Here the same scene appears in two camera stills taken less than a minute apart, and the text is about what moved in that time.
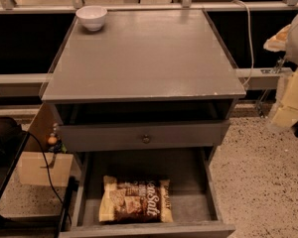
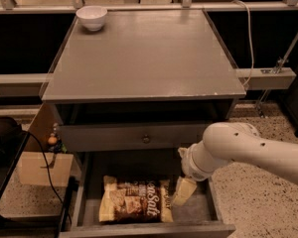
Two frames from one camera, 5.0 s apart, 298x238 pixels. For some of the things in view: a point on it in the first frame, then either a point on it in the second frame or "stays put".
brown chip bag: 132,201 stays put
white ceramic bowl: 91,17 stays put
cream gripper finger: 278,42 -> 184,188
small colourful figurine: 55,142 stays put
